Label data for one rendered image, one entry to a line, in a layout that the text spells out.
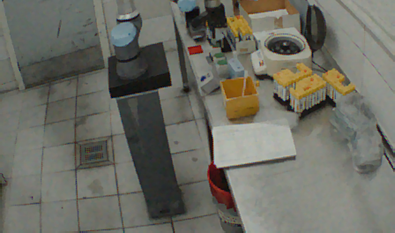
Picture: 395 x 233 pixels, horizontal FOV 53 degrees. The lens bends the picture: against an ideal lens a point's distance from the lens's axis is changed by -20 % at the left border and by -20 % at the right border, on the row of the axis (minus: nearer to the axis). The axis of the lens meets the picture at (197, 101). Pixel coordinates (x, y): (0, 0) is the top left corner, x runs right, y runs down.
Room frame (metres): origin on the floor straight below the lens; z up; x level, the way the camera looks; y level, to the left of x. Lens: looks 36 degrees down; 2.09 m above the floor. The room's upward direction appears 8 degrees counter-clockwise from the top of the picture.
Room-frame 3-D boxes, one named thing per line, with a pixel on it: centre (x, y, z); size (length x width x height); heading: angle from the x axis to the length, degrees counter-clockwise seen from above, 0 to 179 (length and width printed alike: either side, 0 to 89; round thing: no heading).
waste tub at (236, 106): (1.58, -0.17, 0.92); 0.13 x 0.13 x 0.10; 3
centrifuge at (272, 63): (1.85, -0.42, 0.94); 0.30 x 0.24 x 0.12; 87
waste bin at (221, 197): (1.66, -0.18, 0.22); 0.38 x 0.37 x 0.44; 6
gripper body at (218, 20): (1.97, -0.13, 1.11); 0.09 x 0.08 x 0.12; 98
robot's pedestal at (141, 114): (1.88, 0.27, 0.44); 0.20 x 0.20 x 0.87; 6
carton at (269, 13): (2.21, -0.44, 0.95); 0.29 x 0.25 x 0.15; 96
